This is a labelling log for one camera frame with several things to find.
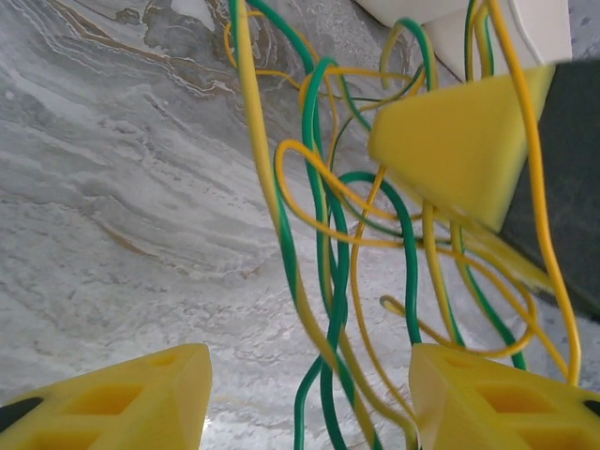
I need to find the cream plastic tray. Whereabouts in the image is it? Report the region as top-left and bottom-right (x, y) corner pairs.
(351, 0), (574, 84)

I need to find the yellow green striped cable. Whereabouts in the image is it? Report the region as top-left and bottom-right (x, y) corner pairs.
(229, 0), (383, 450)

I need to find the thin yellow cable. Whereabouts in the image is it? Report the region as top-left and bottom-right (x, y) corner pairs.
(274, 138), (426, 249)

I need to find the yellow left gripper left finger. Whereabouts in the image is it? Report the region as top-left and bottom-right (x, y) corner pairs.
(0, 342), (215, 450)

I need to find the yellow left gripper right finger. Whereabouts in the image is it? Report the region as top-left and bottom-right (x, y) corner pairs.
(410, 343), (600, 450)

